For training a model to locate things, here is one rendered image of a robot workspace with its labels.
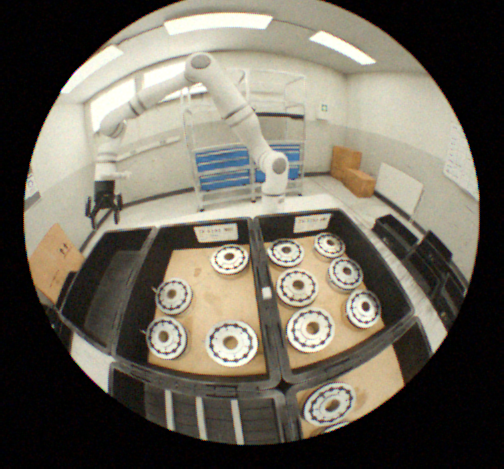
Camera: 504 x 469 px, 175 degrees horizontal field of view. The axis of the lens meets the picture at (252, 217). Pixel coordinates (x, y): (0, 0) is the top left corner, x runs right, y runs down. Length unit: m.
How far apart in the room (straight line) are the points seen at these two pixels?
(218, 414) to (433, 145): 3.35
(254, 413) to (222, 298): 0.29
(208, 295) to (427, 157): 3.25
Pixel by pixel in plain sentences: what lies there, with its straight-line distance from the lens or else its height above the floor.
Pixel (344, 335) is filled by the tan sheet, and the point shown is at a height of 0.83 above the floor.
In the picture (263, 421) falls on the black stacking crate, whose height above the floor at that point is 0.83.
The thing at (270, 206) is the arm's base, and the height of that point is 0.87.
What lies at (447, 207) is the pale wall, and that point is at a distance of 3.13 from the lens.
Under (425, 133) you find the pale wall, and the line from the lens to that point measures 3.23.
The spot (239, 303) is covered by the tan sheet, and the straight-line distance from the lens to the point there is 0.37.
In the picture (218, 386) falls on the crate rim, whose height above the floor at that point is 0.93.
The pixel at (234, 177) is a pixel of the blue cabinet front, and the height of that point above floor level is 0.45.
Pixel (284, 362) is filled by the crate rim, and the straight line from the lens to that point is 0.24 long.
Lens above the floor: 1.17
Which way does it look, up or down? 35 degrees down
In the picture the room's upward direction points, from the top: 3 degrees counter-clockwise
